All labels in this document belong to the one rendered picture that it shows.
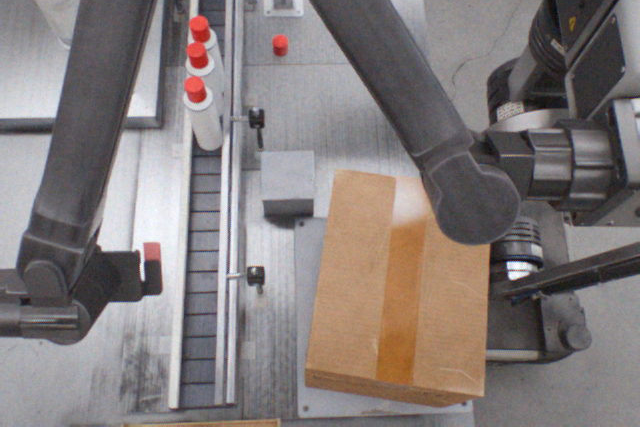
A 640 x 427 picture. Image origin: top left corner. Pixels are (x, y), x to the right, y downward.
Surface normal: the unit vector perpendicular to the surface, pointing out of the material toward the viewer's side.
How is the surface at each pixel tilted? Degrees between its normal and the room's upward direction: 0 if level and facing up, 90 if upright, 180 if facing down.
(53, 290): 50
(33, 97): 0
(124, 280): 39
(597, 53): 90
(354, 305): 0
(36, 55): 0
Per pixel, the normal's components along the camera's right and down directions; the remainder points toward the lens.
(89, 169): 0.06, 0.48
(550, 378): 0.03, -0.39
